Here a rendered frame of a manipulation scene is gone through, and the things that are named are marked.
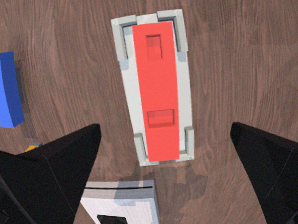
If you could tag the blue rectangular block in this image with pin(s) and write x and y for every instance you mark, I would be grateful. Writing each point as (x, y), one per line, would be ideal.
(11, 113)

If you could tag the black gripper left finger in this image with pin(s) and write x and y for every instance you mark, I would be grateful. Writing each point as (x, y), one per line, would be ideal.
(47, 182)

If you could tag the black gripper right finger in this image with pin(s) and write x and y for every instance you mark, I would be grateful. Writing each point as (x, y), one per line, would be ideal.
(271, 162)

